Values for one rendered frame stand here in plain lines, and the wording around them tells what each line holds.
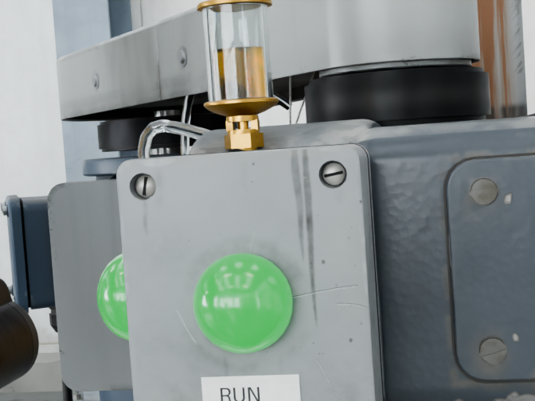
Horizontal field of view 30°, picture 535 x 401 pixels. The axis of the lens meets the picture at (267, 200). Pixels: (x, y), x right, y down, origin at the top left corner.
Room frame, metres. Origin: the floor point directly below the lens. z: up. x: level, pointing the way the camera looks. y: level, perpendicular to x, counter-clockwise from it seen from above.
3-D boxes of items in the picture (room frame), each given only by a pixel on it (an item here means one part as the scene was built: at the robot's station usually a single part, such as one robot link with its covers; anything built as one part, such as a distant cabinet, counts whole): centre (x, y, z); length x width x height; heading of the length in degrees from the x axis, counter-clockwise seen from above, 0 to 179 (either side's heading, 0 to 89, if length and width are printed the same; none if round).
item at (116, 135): (0.86, 0.08, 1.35); 0.12 x 0.12 x 0.04
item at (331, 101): (0.49, -0.07, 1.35); 0.09 x 0.09 x 0.03
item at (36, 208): (0.83, 0.18, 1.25); 0.10 x 0.08 x 0.12; 15
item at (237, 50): (0.38, 0.01, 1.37); 0.03 x 0.02 x 0.03; 80
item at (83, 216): (0.76, 0.03, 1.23); 0.28 x 0.07 x 0.16; 80
